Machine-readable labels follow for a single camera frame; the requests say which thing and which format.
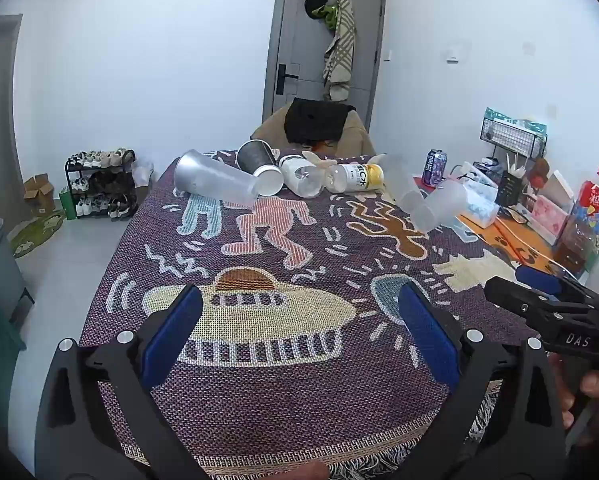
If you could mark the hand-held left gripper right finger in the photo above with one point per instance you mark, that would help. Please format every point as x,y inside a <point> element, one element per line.
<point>427,332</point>

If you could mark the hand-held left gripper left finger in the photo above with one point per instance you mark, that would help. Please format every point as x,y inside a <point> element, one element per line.
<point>172,335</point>

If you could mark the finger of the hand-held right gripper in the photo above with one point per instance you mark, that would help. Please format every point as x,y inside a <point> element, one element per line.
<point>519,297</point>
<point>539,277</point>

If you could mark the small frosted plastic cup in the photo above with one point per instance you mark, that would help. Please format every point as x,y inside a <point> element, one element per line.
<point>439,205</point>

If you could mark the clear plastic cup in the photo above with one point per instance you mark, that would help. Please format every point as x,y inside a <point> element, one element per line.
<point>404,182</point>

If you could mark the large frosted plastic cup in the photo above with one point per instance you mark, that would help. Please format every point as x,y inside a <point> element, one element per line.
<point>212,177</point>

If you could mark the black paper cup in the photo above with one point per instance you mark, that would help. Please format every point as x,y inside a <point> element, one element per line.
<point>259,160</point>

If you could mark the orange desk mat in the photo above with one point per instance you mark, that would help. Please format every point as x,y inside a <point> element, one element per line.
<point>509,240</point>

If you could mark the pink box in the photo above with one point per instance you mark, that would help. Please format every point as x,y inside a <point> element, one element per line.
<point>552,212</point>

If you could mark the red snack packet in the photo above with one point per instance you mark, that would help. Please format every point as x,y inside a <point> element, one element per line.
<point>592,202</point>

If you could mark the black pen holder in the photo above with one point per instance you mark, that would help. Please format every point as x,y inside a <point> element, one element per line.
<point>512,189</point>

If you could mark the clear tissue box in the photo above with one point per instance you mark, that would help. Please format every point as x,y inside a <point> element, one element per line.
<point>479,205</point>

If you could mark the printed woven blanket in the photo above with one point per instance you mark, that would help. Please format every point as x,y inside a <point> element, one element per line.
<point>279,410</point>

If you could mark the purple drink can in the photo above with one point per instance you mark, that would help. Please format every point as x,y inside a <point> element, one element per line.
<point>435,167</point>

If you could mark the white plastic bag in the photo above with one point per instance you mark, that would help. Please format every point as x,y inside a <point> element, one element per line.
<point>143,172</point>

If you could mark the green bag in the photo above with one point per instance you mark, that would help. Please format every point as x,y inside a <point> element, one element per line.
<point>68,205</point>

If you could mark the black shoe rack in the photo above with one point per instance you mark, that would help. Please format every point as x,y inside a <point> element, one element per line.
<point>102,182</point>

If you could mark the green floor mat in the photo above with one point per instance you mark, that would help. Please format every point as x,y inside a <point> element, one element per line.
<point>34,232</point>

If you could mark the clear bottle yellow label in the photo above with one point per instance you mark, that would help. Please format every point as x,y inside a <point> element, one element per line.
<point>354,176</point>

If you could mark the group of sneakers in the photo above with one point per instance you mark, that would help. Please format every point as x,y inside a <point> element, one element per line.
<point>99,159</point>

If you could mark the cardboard box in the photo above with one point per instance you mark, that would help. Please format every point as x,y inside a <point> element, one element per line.
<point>38,192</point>

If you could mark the clear bottle white label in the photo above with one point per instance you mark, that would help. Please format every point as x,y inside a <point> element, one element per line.
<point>299,175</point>

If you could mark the chair with dark jacket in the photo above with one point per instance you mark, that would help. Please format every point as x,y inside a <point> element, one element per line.
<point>357,135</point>

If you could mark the black garment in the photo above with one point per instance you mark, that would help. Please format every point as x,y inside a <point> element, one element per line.
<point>314,120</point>

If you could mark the plaid scarf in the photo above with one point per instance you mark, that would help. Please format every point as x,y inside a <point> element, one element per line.
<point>340,50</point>

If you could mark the green plush toy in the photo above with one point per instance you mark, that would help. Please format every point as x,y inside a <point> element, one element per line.
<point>327,15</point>

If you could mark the grey door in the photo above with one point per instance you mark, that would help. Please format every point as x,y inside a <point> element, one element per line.
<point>299,25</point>

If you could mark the black hat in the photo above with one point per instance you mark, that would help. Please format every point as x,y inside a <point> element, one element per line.
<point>315,1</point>

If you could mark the white wall device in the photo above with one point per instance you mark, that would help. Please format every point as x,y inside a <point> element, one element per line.
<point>453,55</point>

